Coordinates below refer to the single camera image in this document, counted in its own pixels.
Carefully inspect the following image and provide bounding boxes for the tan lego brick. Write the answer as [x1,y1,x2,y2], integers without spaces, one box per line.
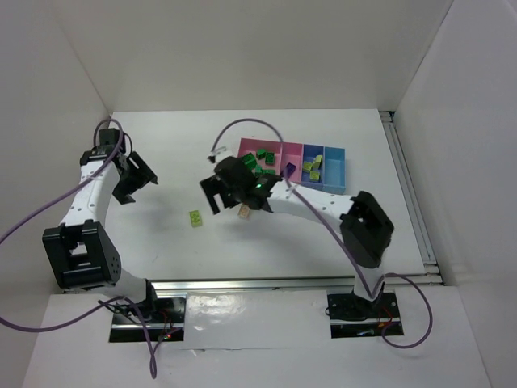
[237,204,251,220]

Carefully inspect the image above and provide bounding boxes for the large pink container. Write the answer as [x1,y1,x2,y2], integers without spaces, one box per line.
[237,137,282,175]

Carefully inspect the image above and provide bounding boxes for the purple lego brick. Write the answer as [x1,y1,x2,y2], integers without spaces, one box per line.
[284,162,296,179]

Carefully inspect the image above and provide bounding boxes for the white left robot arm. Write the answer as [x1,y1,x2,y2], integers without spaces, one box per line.
[42,150,158,318]

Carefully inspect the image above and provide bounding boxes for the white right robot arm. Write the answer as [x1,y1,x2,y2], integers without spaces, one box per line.
[200,154,394,304]

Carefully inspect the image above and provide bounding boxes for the small pink container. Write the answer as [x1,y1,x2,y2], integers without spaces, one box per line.
[280,142,303,183]

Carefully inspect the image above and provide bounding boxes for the purple blue container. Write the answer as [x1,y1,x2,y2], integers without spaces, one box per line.
[301,144,324,191]

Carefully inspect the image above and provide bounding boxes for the light blue container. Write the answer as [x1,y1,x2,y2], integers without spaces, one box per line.
[323,146,346,195]

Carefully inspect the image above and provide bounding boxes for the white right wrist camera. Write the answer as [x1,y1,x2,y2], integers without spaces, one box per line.
[208,146,231,163]

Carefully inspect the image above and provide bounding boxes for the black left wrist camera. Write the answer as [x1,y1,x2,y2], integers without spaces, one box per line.
[80,129,127,168]

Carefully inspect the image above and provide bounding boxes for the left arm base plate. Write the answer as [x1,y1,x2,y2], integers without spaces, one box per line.
[108,296,187,344]

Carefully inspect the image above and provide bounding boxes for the aluminium rail front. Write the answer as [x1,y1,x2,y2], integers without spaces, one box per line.
[63,276,443,294]

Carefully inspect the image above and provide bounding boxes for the aluminium rail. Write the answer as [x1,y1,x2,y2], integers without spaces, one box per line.
[379,111,440,276]
[63,276,443,294]

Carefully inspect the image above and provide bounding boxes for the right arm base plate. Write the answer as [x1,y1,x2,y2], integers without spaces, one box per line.
[325,292,404,339]

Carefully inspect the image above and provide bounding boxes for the aluminium rail right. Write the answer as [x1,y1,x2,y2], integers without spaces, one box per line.
[379,111,440,276]

